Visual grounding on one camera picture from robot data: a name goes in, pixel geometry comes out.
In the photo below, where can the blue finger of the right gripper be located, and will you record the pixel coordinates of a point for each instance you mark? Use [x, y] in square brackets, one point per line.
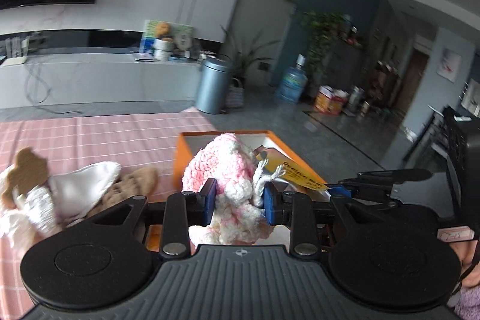
[338, 190]

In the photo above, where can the blue water jug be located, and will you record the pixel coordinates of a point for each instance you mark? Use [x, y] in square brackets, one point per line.
[293, 82]

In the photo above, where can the yellow paper tag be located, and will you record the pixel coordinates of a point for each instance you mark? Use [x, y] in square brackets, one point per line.
[289, 170]

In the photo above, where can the grey metal trash bin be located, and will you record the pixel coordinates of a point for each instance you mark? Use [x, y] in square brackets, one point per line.
[216, 75]

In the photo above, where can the potted long-leaf plant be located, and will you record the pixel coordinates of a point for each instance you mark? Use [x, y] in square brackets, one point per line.
[243, 54]

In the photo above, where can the orange yellow carton box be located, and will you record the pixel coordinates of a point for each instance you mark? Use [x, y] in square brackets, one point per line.
[330, 101]

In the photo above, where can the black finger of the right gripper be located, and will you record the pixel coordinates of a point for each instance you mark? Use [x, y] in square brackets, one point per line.
[387, 178]

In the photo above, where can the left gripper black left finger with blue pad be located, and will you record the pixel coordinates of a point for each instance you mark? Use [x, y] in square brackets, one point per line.
[183, 210]

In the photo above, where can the white marble tv console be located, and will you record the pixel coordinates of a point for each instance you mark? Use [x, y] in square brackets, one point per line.
[66, 67]

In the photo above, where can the person's right hand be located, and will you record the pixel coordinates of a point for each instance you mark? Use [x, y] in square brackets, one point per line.
[465, 251]

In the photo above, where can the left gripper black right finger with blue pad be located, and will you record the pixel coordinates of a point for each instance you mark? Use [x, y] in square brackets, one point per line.
[294, 210]

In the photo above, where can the orange cardboard box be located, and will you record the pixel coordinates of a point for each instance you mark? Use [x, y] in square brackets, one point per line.
[182, 160]

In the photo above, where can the pink checkered tablecloth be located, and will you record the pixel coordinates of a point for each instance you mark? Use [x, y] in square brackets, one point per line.
[85, 154]

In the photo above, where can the pink white fluffy plush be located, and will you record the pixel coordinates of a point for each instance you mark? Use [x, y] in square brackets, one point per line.
[238, 218]

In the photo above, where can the small teddy bear figurine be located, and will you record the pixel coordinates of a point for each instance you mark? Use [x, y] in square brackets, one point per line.
[162, 31]

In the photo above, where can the green climbing plant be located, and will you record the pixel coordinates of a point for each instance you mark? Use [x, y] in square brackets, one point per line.
[322, 31]

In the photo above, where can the brown plush teddy toy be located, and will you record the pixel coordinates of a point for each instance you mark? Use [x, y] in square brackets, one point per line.
[141, 182]

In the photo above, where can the white silver fabric pouch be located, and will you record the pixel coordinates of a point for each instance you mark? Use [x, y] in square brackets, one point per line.
[77, 192]

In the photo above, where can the brown bear-shaped sponge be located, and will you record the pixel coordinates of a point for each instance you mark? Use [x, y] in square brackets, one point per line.
[30, 170]

